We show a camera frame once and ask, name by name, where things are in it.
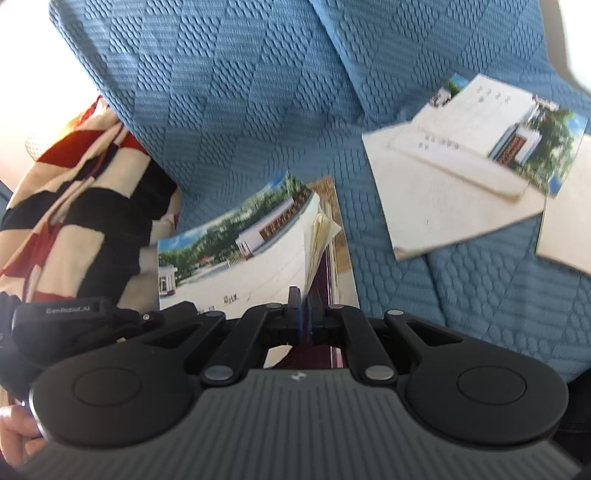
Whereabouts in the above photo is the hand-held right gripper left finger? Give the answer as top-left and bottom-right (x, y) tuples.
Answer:
(143, 286), (306, 387)

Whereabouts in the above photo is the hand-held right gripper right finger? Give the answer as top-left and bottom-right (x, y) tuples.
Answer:
(307, 293), (465, 387)

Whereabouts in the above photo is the purple book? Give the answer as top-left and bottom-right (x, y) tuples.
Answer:
(264, 239), (346, 371)

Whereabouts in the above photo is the landscape painting cover book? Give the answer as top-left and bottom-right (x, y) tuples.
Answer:
(318, 175), (360, 309)

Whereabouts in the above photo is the building photo booklet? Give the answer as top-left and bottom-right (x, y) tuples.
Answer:
(157, 172), (343, 321)

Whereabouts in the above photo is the white envelope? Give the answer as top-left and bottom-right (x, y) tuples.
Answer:
(361, 121), (546, 261)

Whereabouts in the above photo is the small white booklet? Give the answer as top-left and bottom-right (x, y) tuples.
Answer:
(387, 75), (536, 200)

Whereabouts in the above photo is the landscape photo card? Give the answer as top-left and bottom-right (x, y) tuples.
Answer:
(430, 73), (589, 195)

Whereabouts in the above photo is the person's left hand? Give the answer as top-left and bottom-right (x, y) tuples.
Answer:
(0, 405), (44, 468)

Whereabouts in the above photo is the red black striped blanket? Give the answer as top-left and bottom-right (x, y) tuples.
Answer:
(0, 95), (183, 308)

